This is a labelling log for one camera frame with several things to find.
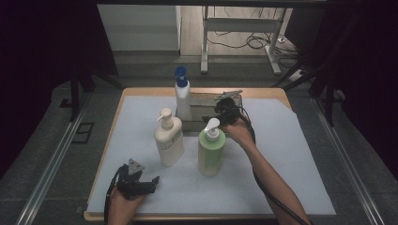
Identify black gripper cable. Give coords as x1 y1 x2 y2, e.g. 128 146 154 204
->
103 164 128 225
233 104 312 225

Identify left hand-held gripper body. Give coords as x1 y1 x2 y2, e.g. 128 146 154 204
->
115 157 158 200

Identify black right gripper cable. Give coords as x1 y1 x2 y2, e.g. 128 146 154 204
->
233 104 312 225

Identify person's left hand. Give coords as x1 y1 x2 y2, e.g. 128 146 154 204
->
107 187 146 221

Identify metal mesh basket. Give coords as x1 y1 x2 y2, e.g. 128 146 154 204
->
175 91 245 136

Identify dark curtain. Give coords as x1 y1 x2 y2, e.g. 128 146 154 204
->
0 0 119 181
283 0 398 184

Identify white power strip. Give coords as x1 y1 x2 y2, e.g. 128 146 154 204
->
288 69 307 83

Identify white bottle with blue cap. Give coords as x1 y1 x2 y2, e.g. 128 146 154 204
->
174 65 193 122

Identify aluminium floor rail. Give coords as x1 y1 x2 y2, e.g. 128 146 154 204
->
15 93 92 225
310 97 385 225

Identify black floor cables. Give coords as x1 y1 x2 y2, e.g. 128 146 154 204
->
206 6 299 69

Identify green pump bottle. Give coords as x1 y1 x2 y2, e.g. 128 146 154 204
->
197 117 227 177

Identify black tripod legs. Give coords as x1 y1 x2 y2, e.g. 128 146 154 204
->
271 60 337 128

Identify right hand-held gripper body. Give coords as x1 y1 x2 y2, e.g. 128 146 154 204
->
213 89 244 127

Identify white table sheet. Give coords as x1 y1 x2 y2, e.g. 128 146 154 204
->
86 95 337 217

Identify person's right hand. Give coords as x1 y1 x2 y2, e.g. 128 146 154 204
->
222 117 256 150

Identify white metal stand frame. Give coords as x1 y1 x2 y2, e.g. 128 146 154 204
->
200 5 283 76

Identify black stand legs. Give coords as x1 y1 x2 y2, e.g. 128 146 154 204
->
69 67 125 123

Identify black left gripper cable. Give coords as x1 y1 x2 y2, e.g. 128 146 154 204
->
103 164 128 225

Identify cream pump bottle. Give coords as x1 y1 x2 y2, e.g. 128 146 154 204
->
153 107 185 168

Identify white cabinet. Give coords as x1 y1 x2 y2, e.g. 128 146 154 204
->
97 4 182 53

